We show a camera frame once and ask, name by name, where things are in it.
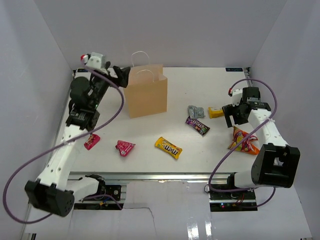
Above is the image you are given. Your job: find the yellow snack bar packet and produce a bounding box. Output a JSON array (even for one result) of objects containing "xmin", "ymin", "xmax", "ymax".
[{"xmin": 208, "ymin": 107, "xmax": 224, "ymax": 119}]

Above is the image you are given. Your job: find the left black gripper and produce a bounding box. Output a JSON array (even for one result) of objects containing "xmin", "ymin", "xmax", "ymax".
[{"xmin": 90, "ymin": 61, "xmax": 131, "ymax": 109}]

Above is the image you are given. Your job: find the yellow M&M's packet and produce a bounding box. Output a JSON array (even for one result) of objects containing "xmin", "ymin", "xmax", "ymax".
[{"xmin": 154, "ymin": 136, "xmax": 183, "ymax": 160}]

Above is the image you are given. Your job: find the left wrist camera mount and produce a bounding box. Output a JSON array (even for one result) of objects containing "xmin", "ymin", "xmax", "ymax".
[{"xmin": 80, "ymin": 52, "xmax": 107, "ymax": 70}]

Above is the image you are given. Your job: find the silver foil snack packet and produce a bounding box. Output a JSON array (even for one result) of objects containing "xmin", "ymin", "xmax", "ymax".
[{"xmin": 188, "ymin": 105, "xmax": 205, "ymax": 119}]

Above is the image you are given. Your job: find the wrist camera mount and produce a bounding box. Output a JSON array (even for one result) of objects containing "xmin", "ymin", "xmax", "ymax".
[
  {"xmin": 228, "ymin": 88, "xmax": 243, "ymax": 107},
  {"xmin": 80, "ymin": 52, "xmax": 107, "ymax": 70}
]

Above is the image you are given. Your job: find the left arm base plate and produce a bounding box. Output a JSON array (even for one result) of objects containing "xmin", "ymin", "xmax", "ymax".
[{"xmin": 81, "ymin": 184, "xmax": 122, "ymax": 201}]

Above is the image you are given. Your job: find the brown paper bag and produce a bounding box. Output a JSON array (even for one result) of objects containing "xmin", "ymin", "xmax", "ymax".
[{"xmin": 123, "ymin": 50, "xmax": 168, "ymax": 119}]

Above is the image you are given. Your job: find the brown M&M's packet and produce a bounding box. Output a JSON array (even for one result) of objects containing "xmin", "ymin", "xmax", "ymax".
[{"xmin": 185, "ymin": 116, "xmax": 210, "ymax": 136}]

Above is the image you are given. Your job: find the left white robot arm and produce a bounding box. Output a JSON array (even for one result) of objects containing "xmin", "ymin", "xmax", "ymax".
[{"xmin": 24, "ymin": 66, "xmax": 131, "ymax": 217}]

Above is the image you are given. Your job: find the aluminium table frame rail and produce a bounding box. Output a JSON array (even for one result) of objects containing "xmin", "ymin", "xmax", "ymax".
[{"xmin": 67, "ymin": 172, "xmax": 231, "ymax": 182}]

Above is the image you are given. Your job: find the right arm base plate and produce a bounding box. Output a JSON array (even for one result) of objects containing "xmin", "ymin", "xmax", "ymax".
[{"xmin": 204, "ymin": 184, "xmax": 258, "ymax": 213}]

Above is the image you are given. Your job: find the colourful Fox's candy bag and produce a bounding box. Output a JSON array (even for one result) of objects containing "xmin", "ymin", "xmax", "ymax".
[{"xmin": 228, "ymin": 126, "xmax": 260, "ymax": 155}]

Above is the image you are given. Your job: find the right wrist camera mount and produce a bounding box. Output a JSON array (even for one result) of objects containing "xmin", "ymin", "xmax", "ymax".
[{"xmin": 228, "ymin": 88, "xmax": 243, "ymax": 107}]

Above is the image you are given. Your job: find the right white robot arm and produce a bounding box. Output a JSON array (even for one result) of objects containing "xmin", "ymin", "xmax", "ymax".
[{"xmin": 222, "ymin": 87, "xmax": 301, "ymax": 200}]

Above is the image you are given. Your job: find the pink candy packet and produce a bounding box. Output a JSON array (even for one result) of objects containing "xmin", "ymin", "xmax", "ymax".
[
  {"xmin": 115, "ymin": 140, "xmax": 135, "ymax": 157},
  {"xmin": 84, "ymin": 133, "xmax": 101, "ymax": 151}
]

